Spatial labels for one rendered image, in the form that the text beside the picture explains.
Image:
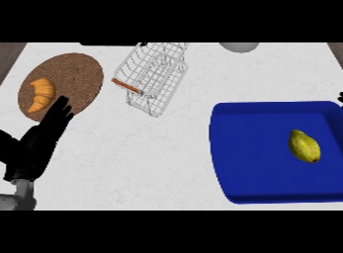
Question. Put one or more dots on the grey round object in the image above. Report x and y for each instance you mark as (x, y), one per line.
(238, 47)

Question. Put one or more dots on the blue tray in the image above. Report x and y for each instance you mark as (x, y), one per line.
(275, 154)

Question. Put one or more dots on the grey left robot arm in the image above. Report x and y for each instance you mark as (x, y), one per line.
(18, 197)

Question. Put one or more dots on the orange croissant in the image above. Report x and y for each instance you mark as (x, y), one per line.
(42, 94)

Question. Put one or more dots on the yellow pear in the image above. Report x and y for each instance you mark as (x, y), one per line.
(303, 146)

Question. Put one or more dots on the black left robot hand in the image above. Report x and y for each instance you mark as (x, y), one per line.
(37, 141)

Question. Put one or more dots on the round brown cork placemat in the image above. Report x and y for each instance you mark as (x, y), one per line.
(64, 82)

